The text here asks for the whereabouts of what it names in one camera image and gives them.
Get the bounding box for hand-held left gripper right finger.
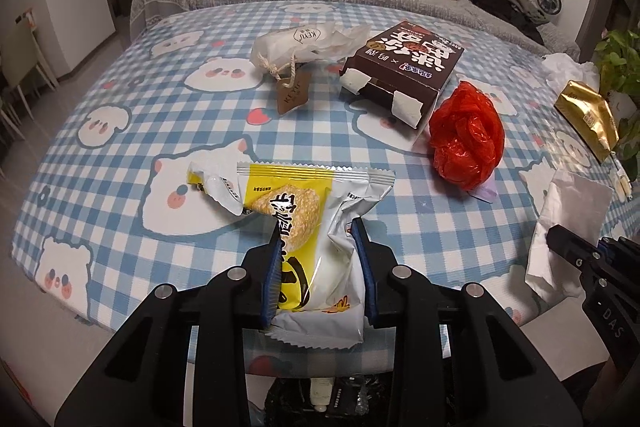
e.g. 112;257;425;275
350;218;586;427

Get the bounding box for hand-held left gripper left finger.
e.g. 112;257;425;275
55;224;283;427

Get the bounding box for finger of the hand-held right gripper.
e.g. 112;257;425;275
597;237;640;269
546;226;603;280

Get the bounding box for white paper sheet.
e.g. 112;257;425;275
525;169;613;298

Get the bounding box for yellow snack packet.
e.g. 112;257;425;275
237;162;396;350

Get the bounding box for purple packet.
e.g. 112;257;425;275
470;174;499;204

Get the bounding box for cream lotion tube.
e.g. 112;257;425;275
310;377;333;412

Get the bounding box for black packet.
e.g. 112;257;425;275
327;382;364;414

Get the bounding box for red plastic bag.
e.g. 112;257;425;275
430;81;506;192

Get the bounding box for brown cookie box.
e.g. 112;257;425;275
340;21;465;142

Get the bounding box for white drawstring bag with tag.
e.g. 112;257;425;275
250;21;373;115

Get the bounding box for gold foil packet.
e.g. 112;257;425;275
554;80;621;162

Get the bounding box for crumpled white plastic bag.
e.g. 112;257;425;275
542;53;598;95

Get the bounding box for green potted plant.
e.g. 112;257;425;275
592;29;640;180

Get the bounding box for blue checkered bear tablecloth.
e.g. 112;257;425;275
12;0;640;378

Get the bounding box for dark clothes pile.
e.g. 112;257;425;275
471;0;558;45

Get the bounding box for dining chairs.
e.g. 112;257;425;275
0;24;58;142

